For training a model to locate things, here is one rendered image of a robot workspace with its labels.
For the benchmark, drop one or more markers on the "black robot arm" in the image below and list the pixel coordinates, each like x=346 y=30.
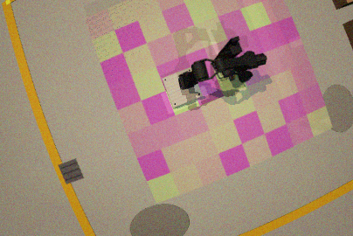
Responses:
x=200 y=73

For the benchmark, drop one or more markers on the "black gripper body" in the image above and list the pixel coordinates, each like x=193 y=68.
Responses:
x=228 y=73

